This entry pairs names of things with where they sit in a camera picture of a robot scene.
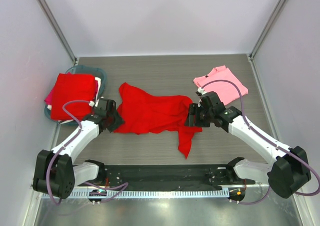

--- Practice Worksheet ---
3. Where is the folded pink t-shirt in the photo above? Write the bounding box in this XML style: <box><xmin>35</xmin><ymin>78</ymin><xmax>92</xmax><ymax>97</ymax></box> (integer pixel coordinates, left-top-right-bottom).
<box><xmin>193</xmin><ymin>65</ymin><xmax>249</xmax><ymax>105</ymax></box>

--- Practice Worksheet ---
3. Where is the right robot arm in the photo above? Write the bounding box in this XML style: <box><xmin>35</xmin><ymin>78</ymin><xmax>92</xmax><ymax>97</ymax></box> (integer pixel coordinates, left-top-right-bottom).
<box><xmin>185</xmin><ymin>89</ymin><xmax>311</xmax><ymax>198</ymax></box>

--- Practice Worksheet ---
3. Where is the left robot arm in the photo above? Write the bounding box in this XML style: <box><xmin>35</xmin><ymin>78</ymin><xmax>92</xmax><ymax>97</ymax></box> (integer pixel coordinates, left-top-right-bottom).
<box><xmin>32</xmin><ymin>98</ymin><xmax>125</xmax><ymax>200</ymax></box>

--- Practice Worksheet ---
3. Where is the teal plastic basket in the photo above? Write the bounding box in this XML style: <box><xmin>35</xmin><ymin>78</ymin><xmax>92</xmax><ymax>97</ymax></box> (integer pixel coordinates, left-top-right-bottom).
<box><xmin>44</xmin><ymin>65</ymin><xmax>107</xmax><ymax>124</ymax></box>

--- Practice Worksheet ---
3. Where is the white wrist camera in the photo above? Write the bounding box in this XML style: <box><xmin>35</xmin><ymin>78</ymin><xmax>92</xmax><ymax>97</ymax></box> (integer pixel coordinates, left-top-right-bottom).
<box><xmin>88</xmin><ymin>98</ymin><xmax>100</xmax><ymax>108</ymax></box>
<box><xmin>195</xmin><ymin>87</ymin><xmax>207</xmax><ymax>97</ymax></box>

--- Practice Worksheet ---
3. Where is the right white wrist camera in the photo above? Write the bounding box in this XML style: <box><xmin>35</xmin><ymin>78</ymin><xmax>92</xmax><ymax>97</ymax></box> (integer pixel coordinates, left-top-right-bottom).
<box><xmin>195</xmin><ymin>87</ymin><xmax>207</xmax><ymax>97</ymax></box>

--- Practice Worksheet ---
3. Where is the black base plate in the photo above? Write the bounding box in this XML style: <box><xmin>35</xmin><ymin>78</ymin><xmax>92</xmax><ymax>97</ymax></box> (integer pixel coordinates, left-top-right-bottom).
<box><xmin>105</xmin><ymin>164</ymin><xmax>255</xmax><ymax>190</ymax></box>

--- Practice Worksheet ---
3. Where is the stack of folded clothes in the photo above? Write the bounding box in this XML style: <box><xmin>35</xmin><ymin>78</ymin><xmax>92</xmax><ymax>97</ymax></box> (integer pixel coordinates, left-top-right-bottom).
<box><xmin>44</xmin><ymin>77</ymin><xmax>103</xmax><ymax>124</ymax></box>

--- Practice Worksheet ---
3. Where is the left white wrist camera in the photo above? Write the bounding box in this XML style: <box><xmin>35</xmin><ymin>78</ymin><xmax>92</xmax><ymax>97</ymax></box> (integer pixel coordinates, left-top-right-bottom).
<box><xmin>88</xmin><ymin>98</ymin><xmax>100</xmax><ymax>108</ymax></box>

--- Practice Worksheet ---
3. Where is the slotted cable duct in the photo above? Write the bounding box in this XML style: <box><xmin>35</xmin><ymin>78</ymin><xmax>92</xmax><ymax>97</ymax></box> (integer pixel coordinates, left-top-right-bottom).
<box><xmin>69</xmin><ymin>189</ymin><xmax>230</xmax><ymax>199</ymax></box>

